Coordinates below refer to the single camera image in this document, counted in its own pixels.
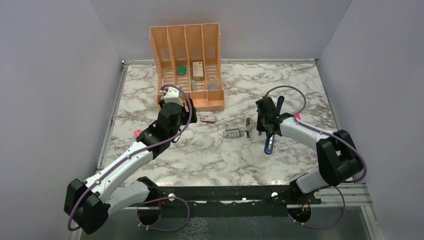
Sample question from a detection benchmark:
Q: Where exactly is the aluminium frame rail front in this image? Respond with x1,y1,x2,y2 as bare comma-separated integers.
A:
103,183,372,213

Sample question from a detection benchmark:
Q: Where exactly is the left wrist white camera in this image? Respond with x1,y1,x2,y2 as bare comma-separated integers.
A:
162,86,184,106

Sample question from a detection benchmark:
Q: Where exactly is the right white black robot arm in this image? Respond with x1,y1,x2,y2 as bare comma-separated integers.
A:
255,96,365,204

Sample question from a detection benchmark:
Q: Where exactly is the purple cable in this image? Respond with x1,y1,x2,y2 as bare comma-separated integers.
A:
67,84,193,233
263,85,368,230

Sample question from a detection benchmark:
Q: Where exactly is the pink round cap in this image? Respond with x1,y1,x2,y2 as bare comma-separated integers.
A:
133,129,142,139

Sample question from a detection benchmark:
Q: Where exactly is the green object in organizer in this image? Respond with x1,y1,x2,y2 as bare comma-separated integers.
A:
176,65,188,76

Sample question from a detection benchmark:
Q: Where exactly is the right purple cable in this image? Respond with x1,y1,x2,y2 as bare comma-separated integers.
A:
263,85,368,230

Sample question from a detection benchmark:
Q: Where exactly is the blue stapler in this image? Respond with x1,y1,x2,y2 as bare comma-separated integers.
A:
264,95,284,155

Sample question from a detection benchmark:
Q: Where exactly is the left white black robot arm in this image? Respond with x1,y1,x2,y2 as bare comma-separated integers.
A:
63,97,197,234

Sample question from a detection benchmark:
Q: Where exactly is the clear round lid in organizer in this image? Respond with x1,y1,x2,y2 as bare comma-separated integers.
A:
207,81,220,91

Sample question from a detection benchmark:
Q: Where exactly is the white green box in organizer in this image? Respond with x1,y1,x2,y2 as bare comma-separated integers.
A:
192,61,205,81

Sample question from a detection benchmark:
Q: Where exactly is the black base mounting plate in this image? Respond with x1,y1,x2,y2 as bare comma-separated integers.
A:
125,185,322,218

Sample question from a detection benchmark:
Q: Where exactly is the red white staple box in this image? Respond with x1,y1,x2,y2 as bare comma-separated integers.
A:
201,114,216,123

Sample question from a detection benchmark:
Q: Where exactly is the orange plastic desk organizer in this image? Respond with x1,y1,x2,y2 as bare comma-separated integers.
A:
150,23,225,112

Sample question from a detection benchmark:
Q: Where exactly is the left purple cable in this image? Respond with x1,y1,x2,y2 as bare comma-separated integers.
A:
67,84,193,233

